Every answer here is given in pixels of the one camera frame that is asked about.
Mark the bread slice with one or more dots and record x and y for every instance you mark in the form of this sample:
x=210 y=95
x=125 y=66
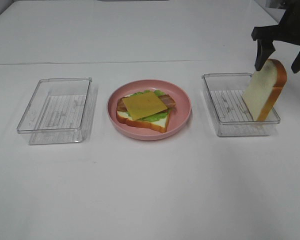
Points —
x=264 y=89
x=158 y=122

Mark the brown bacon strip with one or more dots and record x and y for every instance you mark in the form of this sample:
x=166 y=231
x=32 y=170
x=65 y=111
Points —
x=121 y=106

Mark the right clear plastic tray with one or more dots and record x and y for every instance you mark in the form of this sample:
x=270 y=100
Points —
x=229 y=113

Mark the clear plastic tray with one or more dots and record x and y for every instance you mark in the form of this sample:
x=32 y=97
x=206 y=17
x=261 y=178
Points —
x=229 y=113
x=60 y=111

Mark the pink bacon strip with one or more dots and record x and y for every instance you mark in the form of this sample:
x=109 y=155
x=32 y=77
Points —
x=164 y=98

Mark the green lettuce leaf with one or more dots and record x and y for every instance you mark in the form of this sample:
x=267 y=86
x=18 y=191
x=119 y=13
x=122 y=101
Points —
x=146 y=106

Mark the pink round plate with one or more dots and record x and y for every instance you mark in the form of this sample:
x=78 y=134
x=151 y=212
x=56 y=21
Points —
x=177 y=119

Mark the left clear plastic tray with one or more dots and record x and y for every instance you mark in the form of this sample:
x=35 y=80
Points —
x=60 y=111

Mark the yellow cheese slice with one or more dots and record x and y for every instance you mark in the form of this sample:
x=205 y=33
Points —
x=143 y=105

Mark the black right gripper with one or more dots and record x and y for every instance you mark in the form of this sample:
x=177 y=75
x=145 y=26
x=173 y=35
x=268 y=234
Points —
x=287 y=30

